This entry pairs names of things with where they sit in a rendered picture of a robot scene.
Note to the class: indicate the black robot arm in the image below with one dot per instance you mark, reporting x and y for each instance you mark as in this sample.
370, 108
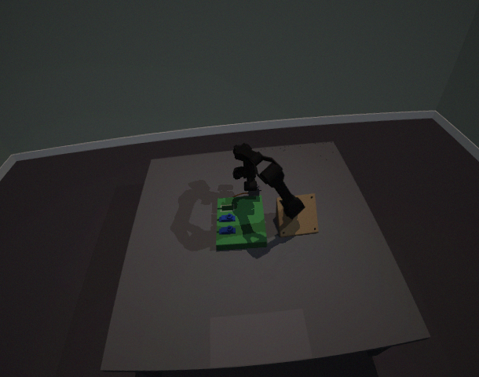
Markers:
271, 175

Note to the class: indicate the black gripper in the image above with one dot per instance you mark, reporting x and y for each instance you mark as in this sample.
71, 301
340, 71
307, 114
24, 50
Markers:
250, 184

